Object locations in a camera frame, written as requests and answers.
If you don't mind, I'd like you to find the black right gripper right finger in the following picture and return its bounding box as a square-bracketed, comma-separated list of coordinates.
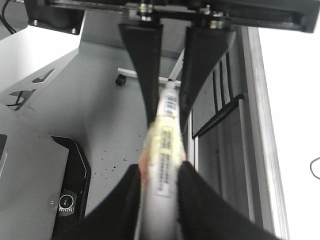
[177, 161, 277, 240]

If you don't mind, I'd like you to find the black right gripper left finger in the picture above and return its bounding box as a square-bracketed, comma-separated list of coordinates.
[54, 164, 141, 240]

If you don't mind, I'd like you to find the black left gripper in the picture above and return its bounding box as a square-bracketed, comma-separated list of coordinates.
[23, 0, 320, 128]

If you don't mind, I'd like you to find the white black whiteboard marker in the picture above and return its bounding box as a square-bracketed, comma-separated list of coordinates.
[139, 80, 184, 240]

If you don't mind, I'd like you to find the large white whiteboard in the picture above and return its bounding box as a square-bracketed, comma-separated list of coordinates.
[241, 27, 320, 240]

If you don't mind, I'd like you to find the black caster wheel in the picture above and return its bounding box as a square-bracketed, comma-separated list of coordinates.
[115, 74, 127, 87]

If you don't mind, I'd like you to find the dark cabinet panel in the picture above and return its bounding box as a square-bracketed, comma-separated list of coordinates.
[191, 51, 247, 240]

